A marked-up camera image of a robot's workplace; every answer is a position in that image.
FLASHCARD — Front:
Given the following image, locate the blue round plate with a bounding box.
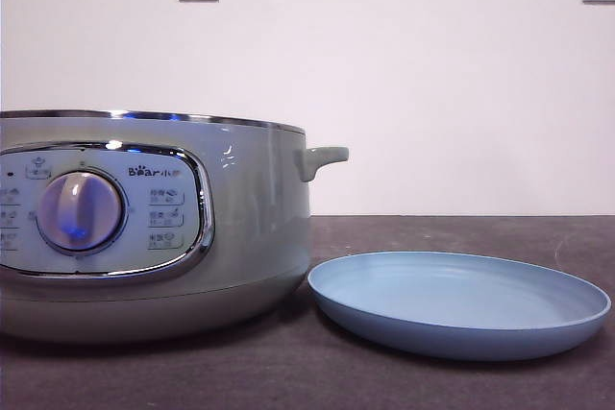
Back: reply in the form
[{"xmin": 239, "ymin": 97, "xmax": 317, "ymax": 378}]
[{"xmin": 307, "ymin": 250, "xmax": 613, "ymax": 362}]

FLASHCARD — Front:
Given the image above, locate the grey-green electric steamer pot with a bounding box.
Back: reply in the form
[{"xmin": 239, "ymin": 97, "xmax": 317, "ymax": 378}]
[{"xmin": 0, "ymin": 109, "xmax": 350, "ymax": 346}]

